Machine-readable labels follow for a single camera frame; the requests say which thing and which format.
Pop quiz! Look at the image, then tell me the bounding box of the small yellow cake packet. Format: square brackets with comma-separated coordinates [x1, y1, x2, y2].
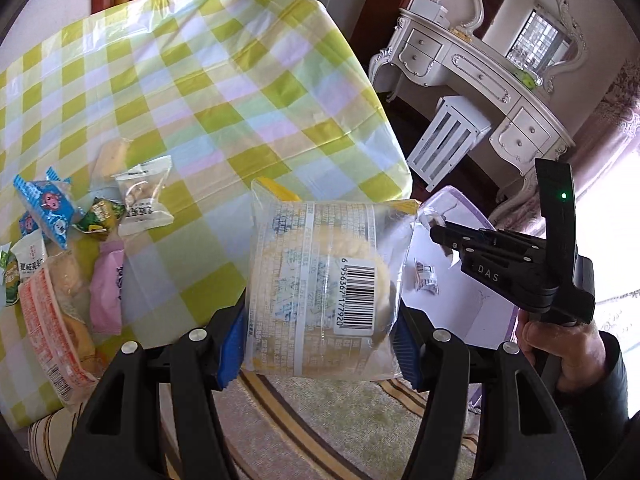
[95, 139, 133, 181]

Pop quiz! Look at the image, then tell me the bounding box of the white ornate dressing table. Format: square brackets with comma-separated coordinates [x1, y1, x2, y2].
[369, 7, 576, 211]

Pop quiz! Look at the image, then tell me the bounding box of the person's right hand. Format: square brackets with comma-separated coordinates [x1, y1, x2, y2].
[515, 307, 608, 393]

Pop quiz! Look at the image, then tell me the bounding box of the small white box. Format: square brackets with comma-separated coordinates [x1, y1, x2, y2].
[415, 0, 452, 24]

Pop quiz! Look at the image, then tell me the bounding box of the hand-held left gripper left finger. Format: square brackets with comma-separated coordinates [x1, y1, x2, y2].
[57, 292, 248, 480]

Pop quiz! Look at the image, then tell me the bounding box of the small blue packet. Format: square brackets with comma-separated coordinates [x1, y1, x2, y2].
[20, 211, 45, 237]

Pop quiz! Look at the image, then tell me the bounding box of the white biscuit packet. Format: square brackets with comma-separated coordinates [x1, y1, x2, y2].
[111, 155, 176, 237]

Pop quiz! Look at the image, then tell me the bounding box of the small white barcode packet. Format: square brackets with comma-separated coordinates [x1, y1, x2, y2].
[412, 260, 441, 293]

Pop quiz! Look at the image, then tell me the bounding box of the white packet with green print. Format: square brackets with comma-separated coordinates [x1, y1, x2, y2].
[10, 237, 49, 306]

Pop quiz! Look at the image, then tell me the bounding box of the pink patterned curtain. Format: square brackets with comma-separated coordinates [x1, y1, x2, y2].
[492, 57, 640, 311]

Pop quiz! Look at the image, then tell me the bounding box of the pink snack packet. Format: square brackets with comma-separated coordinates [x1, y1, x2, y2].
[90, 240, 126, 336]

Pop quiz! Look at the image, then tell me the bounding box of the person's right forearm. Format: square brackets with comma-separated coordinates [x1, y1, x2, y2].
[552, 330, 632, 461]

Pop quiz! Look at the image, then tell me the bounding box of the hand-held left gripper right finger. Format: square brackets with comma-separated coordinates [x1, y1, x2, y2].
[392, 305, 586, 480]

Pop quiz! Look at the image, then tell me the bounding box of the blue packet with pink pig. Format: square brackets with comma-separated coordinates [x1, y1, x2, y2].
[14, 167, 86, 251]

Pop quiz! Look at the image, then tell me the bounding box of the white slatted stool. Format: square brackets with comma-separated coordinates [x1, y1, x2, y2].
[406, 95, 494, 192]

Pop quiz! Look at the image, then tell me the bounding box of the white ornate mirror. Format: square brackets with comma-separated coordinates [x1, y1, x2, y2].
[460, 0, 587, 97]

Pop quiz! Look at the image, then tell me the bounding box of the orange-printed bread packet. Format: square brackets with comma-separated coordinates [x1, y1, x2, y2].
[17, 250, 103, 405]

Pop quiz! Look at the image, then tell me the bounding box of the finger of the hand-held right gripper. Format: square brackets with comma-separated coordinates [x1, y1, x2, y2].
[440, 244, 557, 294]
[430, 220, 549, 254]

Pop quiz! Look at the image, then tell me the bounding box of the green pea packet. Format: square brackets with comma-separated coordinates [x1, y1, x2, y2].
[0, 245, 21, 308]
[72, 197, 126, 235]

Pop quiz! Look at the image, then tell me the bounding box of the lavender storage box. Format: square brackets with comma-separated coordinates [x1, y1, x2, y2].
[399, 185, 527, 361]

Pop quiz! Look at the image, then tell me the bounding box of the yellow checked tablecloth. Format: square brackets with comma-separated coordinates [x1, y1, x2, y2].
[0, 0, 413, 431]

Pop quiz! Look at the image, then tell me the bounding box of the clear bread packet with barcode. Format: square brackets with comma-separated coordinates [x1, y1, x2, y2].
[248, 177, 421, 378]

